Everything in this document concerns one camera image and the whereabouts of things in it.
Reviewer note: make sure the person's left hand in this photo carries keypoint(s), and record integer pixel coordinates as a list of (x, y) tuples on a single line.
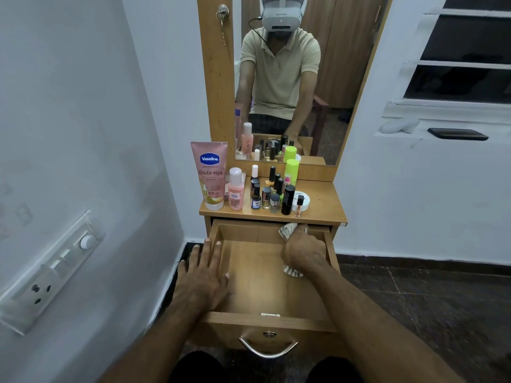
[(201, 283)]

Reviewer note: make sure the person's right hand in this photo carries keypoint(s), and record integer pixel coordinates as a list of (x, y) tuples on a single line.
[(303, 251)]

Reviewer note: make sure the striped green white cloth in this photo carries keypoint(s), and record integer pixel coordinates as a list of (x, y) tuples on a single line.
[(286, 231)]

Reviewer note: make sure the round white jar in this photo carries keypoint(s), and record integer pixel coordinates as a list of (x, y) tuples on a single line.
[(306, 201)]

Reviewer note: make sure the black lipstick tube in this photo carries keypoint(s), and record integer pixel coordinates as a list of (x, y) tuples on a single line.
[(288, 200)]

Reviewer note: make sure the wooden drawer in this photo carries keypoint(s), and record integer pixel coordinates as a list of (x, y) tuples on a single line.
[(259, 283)]

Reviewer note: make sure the dark cap gold nail polish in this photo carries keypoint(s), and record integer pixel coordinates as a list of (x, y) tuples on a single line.
[(266, 198)]

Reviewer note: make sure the blue label nail polish bottle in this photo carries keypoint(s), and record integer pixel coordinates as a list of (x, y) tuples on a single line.
[(256, 202)]

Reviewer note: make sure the green nail polish bottle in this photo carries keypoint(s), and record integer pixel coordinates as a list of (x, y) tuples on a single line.
[(280, 185)]

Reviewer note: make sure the red nail polish bottle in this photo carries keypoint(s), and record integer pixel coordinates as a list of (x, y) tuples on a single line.
[(287, 181)]

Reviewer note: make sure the clear nail polish bottle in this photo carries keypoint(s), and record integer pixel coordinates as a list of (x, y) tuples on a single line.
[(277, 180)]

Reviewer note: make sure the neon green tube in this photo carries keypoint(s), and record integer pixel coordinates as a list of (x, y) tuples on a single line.
[(292, 171)]

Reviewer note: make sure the pink bottle white cap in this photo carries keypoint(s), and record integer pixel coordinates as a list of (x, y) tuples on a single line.
[(236, 193)]

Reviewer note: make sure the clear box of pink tubes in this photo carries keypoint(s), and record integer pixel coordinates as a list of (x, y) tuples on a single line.
[(244, 181)]

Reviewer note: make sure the white cap nail polish bottle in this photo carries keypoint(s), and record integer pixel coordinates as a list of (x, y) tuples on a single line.
[(254, 171)]

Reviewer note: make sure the pink lotion tube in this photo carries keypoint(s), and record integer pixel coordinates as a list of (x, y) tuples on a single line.
[(209, 175)]

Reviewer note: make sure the person's right forearm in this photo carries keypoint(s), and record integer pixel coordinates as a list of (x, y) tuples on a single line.
[(379, 331)]

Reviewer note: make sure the person's left forearm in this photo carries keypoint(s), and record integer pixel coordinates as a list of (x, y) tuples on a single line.
[(155, 347)]

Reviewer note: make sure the person's legs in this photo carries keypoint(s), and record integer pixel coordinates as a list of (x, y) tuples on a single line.
[(199, 368)]

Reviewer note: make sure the wooden dressing table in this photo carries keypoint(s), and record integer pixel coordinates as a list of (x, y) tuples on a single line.
[(323, 203)]

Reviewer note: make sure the white object on sill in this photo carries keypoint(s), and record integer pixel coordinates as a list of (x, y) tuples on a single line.
[(399, 126)]

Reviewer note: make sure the black phone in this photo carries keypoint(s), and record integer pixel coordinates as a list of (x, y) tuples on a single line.
[(458, 134)]

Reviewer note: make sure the dressing table mirror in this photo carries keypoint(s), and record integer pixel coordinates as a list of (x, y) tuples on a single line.
[(343, 55)]

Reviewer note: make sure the white framed window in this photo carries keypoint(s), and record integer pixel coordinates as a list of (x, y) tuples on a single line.
[(455, 75)]

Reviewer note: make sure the silver key lock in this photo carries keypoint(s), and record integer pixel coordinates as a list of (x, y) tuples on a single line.
[(222, 12)]

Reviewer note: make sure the white wall switch board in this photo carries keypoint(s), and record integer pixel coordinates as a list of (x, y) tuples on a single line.
[(52, 271)]

